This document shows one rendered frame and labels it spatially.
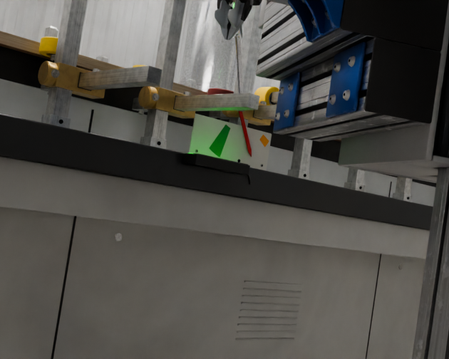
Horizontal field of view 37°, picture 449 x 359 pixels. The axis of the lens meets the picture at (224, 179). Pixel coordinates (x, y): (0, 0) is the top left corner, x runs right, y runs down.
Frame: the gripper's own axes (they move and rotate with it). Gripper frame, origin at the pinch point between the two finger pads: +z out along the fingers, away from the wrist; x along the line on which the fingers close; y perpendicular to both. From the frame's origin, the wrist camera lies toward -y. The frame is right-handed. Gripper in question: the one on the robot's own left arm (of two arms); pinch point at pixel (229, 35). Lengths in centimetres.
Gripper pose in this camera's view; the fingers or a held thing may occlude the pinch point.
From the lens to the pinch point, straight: 164.5
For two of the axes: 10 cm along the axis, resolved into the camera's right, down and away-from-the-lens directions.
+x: 8.6, 1.1, -4.9
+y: -4.8, -1.3, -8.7
